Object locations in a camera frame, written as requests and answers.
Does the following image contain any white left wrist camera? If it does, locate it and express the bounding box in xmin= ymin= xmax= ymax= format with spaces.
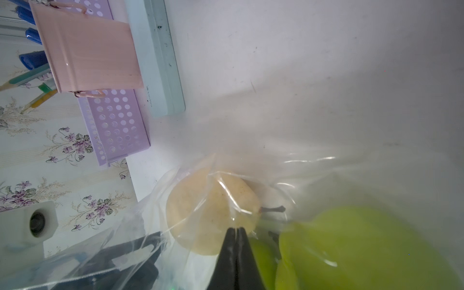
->
xmin=1 ymin=201 xmax=58 ymax=278

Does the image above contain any clear zip-top bag blue seal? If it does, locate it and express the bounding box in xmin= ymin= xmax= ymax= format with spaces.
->
xmin=1 ymin=147 xmax=464 ymax=290

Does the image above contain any blue pens bundle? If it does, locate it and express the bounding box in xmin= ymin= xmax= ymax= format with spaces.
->
xmin=1 ymin=1 xmax=56 ymax=116

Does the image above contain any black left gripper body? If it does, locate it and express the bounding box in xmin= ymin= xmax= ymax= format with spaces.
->
xmin=47 ymin=232 xmax=162 ymax=290

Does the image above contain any yellow pear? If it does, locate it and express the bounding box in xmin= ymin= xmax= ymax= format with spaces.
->
xmin=165 ymin=167 xmax=287 ymax=256

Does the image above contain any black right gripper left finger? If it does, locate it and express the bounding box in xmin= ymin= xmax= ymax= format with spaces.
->
xmin=207 ymin=228 xmax=237 ymax=290

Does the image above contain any pink pen cup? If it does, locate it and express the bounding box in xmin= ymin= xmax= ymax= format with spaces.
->
xmin=30 ymin=1 xmax=143 ymax=95

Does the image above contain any green pear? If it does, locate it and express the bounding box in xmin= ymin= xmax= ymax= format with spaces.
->
xmin=275 ymin=207 xmax=464 ymax=290
xmin=249 ymin=238 xmax=277 ymax=290

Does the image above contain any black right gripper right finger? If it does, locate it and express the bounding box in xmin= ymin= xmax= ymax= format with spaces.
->
xmin=236 ymin=228 xmax=265 ymax=290

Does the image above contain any purple plastic basket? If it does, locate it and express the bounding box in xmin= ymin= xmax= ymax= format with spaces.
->
xmin=59 ymin=1 xmax=150 ymax=165

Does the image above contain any light blue flat case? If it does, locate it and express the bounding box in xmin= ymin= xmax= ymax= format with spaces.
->
xmin=124 ymin=0 xmax=186 ymax=117

